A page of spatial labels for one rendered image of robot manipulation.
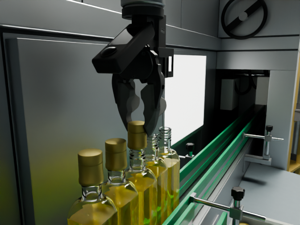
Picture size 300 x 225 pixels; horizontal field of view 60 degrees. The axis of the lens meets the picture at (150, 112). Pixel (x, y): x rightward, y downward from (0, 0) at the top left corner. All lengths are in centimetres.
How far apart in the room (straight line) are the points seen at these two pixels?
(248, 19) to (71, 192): 116
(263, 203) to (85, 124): 80
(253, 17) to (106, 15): 95
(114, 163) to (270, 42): 112
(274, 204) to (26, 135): 93
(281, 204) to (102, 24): 91
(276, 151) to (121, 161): 114
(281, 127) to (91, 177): 117
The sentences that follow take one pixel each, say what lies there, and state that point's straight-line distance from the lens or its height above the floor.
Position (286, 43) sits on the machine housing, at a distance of 140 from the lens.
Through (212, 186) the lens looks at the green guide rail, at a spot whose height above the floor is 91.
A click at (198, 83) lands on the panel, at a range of 111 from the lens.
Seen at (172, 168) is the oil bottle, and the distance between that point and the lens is 57.
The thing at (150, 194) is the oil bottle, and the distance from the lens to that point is 49.
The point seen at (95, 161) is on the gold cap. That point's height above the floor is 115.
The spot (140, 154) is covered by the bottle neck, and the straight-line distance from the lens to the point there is 46.
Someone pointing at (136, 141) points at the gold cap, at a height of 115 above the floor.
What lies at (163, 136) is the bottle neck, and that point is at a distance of 56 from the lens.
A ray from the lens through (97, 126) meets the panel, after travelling 57.
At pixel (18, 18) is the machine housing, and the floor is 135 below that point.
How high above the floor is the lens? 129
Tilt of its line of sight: 12 degrees down
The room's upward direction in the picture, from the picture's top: straight up
